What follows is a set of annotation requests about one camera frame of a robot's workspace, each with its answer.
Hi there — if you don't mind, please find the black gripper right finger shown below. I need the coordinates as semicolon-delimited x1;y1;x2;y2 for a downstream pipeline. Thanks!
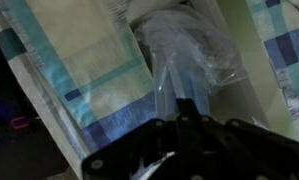
188;98;299;180

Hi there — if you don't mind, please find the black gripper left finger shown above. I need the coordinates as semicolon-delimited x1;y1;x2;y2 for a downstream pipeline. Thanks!
81;98;192;180

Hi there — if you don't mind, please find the black perforated board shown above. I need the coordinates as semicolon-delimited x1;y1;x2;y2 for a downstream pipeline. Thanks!
0;29;35;134

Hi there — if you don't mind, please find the blue green checked bedsheet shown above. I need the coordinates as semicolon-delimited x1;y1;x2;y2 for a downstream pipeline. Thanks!
0;0;299;179

